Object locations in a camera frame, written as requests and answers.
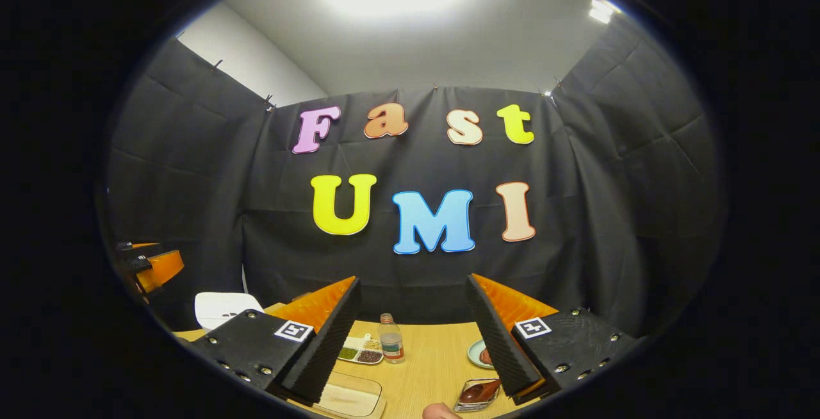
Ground white rice cooker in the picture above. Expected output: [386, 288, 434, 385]
[194, 292, 265, 331]

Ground clear plastic water bottle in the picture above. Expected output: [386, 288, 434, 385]
[379, 313, 406, 365]

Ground clear glass tray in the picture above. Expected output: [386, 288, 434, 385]
[311, 371, 387, 419]

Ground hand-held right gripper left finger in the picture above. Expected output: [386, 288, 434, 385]
[191, 276, 361, 406]

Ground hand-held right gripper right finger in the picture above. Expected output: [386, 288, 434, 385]
[464, 273, 638, 405]

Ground metal wire chopstick holder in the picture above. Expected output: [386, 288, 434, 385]
[454, 378, 504, 413]

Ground white divided bean dish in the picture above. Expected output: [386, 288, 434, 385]
[338, 334, 384, 366]

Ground small ceiling light panel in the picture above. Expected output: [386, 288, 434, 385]
[589, 0, 622, 24]

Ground dark wooden spoon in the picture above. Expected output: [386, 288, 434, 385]
[459, 379, 502, 405]

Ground pale green plate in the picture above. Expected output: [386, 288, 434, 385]
[468, 340, 495, 370]

